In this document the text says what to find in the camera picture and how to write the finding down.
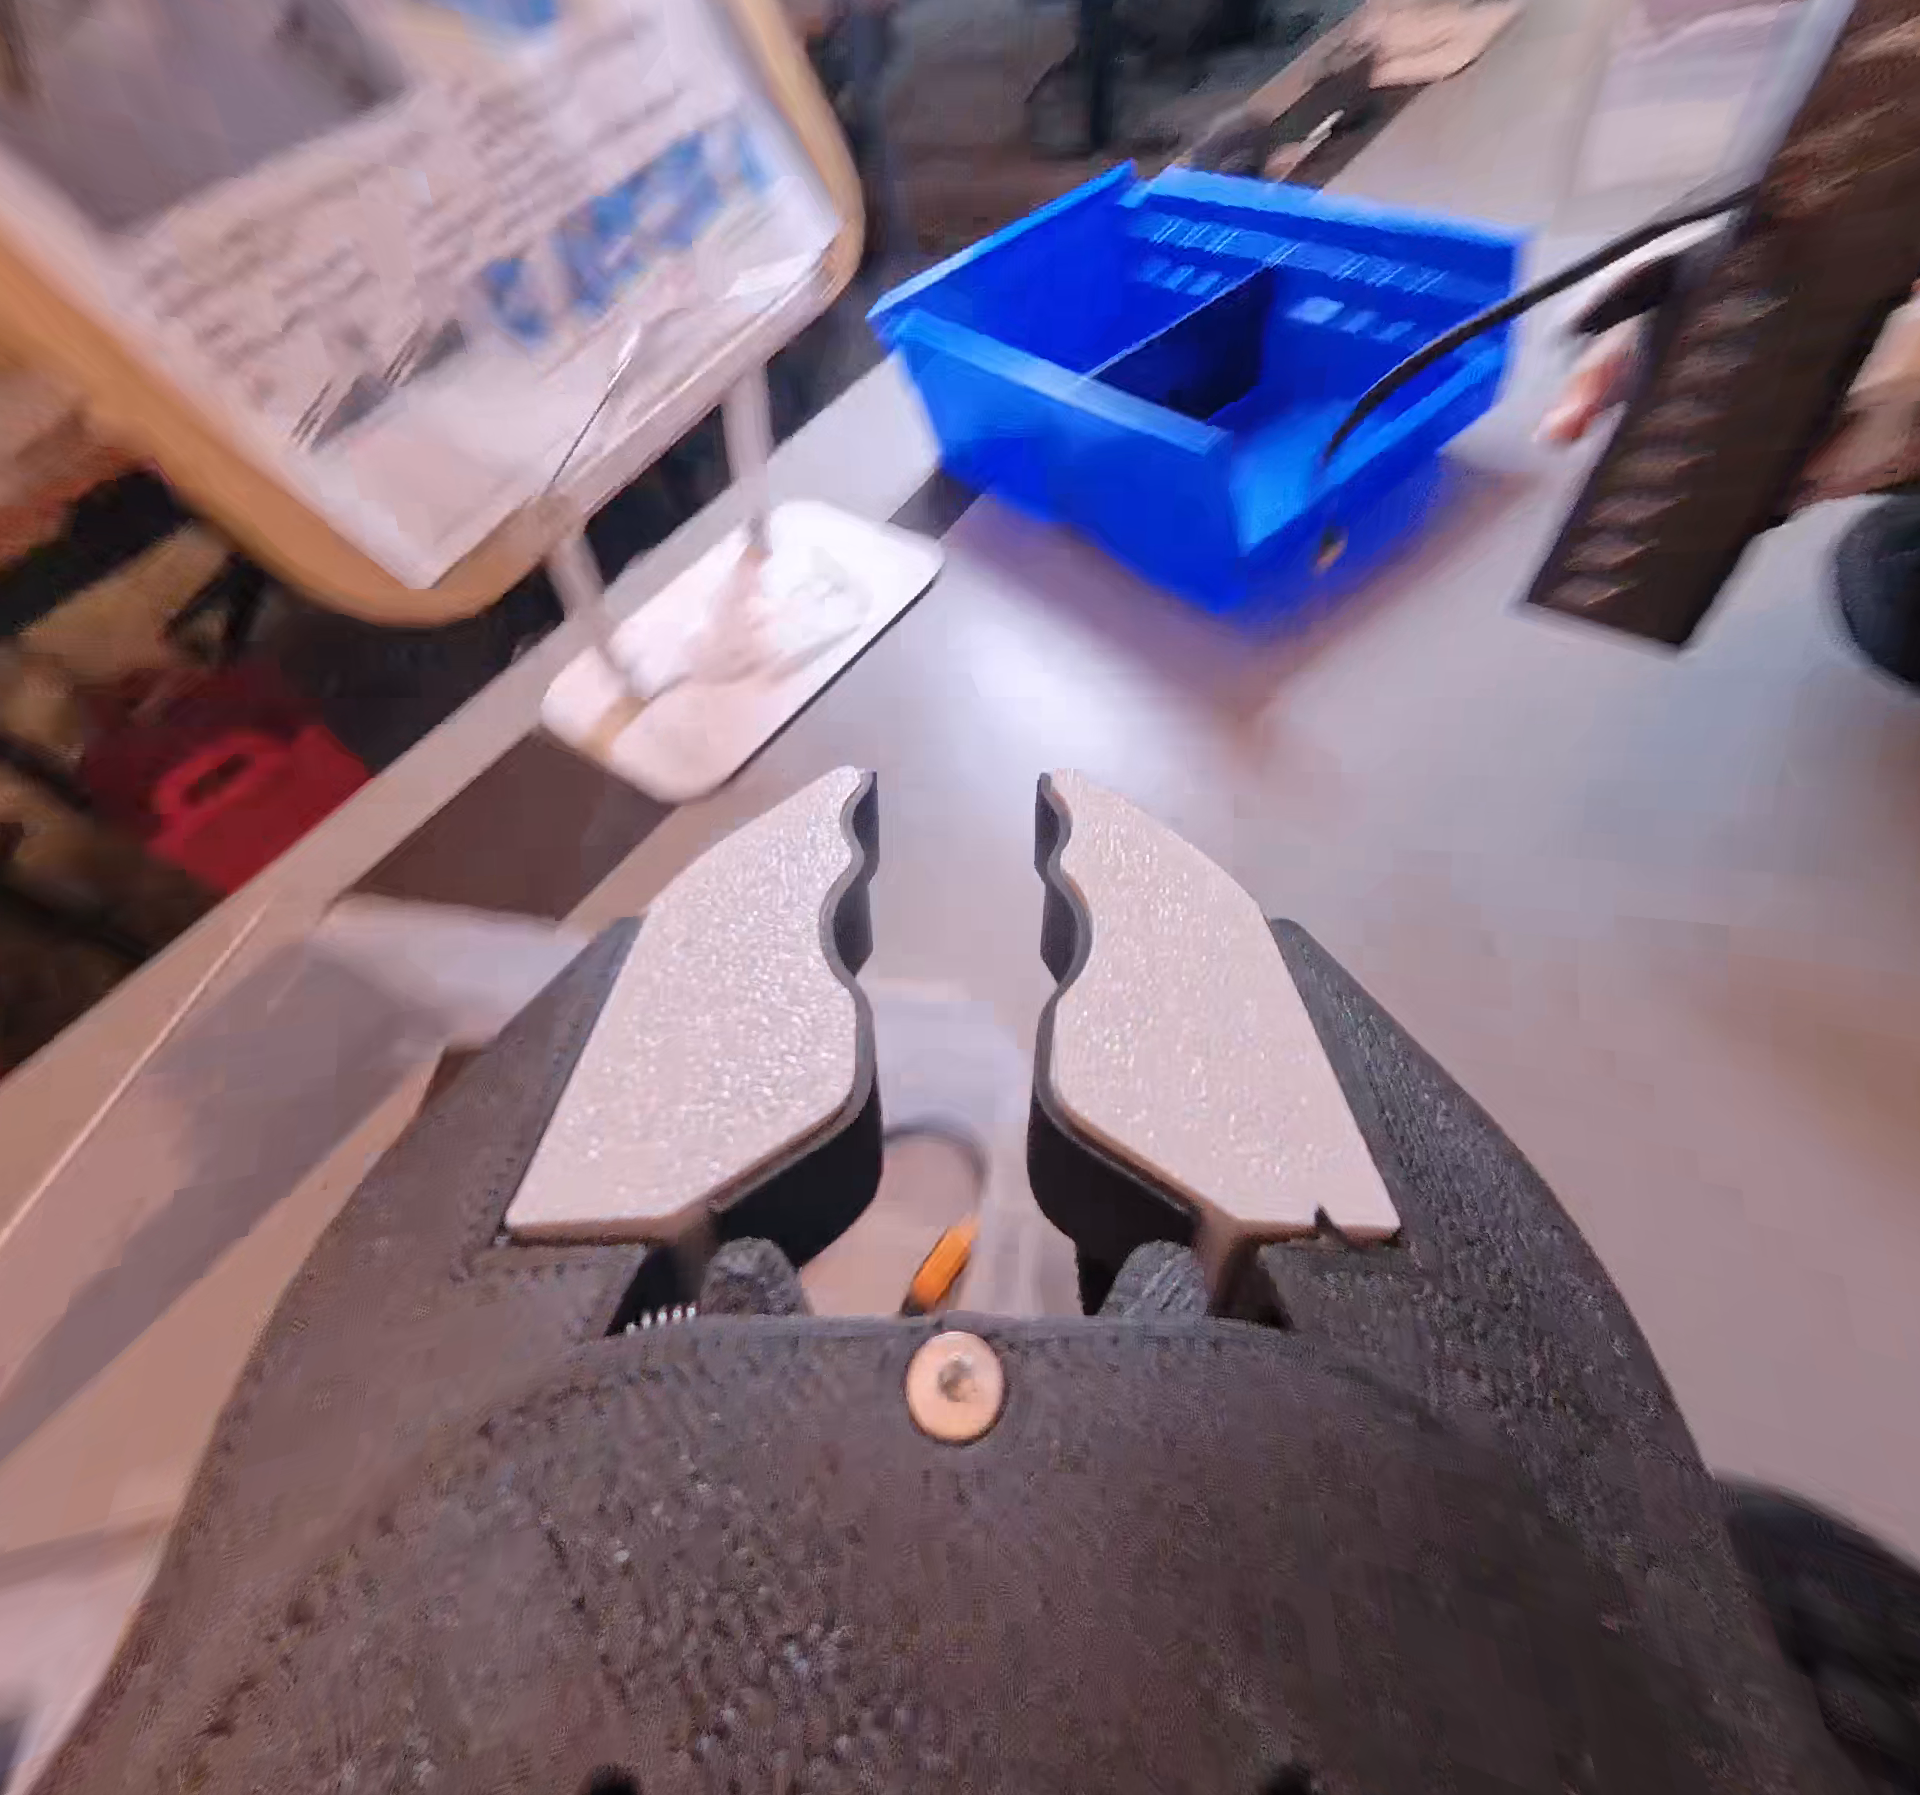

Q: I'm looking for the blue plastic bin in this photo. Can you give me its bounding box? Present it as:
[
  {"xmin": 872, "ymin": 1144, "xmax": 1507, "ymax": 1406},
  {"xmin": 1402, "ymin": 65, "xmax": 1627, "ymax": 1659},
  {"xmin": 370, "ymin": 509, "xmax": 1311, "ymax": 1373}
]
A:
[{"xmin": 867, "ymin": 159, "xmax": 1523, "ymax": 619}]

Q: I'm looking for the black bin divider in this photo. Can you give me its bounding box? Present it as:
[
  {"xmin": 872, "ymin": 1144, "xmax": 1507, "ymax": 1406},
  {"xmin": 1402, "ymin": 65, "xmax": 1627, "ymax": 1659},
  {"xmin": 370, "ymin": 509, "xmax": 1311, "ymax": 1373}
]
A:
[{"xmin": 1096, "ymin": 273, "xmax": 1292, "ymax": 424}]

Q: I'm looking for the black multi-port usb hub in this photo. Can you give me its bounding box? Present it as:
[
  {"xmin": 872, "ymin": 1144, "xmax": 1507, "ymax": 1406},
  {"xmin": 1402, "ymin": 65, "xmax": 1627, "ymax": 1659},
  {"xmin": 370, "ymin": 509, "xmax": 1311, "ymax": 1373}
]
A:
[{"xmin": 1521, "ymin": 0, "xmax": 1920, "ymax": 654}]

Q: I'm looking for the clear plastic bin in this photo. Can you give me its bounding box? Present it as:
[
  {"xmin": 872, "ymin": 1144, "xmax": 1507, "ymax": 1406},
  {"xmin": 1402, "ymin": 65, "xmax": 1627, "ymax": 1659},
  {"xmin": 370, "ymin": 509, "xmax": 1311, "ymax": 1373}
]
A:
[{"xmin": 0, "ymin": 896, "xmax": 1052, "ymax": 1601}]

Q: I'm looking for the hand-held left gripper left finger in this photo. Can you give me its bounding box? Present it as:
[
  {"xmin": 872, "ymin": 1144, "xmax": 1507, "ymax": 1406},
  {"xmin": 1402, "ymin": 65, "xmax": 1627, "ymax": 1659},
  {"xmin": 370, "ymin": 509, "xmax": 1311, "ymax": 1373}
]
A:
[{"xmin": 505, "ymin": 767, "xmax": 884, "ymax": 1263}]

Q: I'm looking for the red tote with handle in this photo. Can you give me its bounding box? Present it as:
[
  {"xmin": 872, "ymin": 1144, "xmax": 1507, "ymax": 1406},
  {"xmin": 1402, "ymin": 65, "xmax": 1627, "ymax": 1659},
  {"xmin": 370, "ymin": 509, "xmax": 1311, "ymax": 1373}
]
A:
[{"xmin": 89, "ymin": 669, "xmax": 370, "ymax": 898}]

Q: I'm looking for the white paper sign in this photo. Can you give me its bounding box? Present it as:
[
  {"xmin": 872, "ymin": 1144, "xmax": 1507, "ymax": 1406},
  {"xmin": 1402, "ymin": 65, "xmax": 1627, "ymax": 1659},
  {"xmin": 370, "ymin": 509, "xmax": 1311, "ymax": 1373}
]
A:
[{"xmin": 0, "ymin": 0, "xmax": 842, "ymax": 589}]

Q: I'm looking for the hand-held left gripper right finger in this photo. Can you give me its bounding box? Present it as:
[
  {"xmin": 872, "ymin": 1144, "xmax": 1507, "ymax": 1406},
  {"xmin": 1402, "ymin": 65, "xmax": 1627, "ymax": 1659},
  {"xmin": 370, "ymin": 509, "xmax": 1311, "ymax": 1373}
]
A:
[{"xmin": 1028, "ymin": 770, "xmax": 1404, "ymax": 1255}]

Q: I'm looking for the person's right hand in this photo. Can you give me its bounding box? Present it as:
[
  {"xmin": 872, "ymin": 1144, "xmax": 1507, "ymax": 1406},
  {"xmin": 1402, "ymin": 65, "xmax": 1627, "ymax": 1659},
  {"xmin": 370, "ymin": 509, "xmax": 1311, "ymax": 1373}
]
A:
[{"xmin": 1542, "ymin": 318, "xmax": 1644, "ymax": 451}]

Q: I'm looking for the orange plug braided usb cable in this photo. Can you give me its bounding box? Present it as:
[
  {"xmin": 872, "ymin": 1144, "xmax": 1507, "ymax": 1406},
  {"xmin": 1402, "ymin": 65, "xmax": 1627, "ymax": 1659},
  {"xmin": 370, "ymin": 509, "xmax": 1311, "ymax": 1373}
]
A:
[
  {"xmin": 1320, "ymin": 190, "xmax": 1757, "ymax": 470},
  {"xmin": 881, "ymin": 1120, "xmax": 996, "ymax": 1320}
]

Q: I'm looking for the light wooden sign board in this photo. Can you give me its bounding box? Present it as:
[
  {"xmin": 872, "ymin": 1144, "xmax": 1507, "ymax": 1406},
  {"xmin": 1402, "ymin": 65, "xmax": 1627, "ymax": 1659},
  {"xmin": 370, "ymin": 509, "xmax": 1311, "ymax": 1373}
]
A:
[{"xmin": 0, "ymin": 0, "xmax": 868, "ymax": 628}]

